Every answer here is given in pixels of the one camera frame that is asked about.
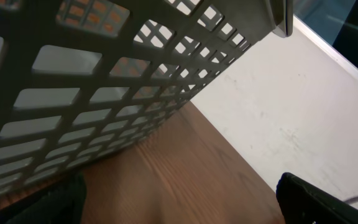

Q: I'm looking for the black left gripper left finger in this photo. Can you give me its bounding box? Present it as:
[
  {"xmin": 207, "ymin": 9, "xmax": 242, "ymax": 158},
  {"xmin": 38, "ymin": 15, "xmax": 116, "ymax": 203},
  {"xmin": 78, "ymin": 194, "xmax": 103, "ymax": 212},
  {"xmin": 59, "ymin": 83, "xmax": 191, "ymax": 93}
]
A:
[{"xmin": 0, "ymin": 173, "xmax": 86, "ymax": 224}]

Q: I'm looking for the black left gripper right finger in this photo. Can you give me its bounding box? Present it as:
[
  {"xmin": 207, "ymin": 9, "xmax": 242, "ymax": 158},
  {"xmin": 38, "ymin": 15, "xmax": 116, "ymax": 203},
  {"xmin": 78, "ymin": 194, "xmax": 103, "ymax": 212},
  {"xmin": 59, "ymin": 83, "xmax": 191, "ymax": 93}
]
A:
[{"xmin": 276, "ymin": 172, "xmax": 358, "ymax": 224}]

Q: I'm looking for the grey plastic mesh basket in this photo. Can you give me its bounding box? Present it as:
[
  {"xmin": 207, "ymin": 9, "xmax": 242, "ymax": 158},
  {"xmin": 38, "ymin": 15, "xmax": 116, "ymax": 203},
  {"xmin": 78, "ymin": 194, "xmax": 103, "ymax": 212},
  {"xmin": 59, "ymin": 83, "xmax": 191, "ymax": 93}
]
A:
[{"xmin": 0, "ymin": 0, "xmax": 293, "ymax": 196}]

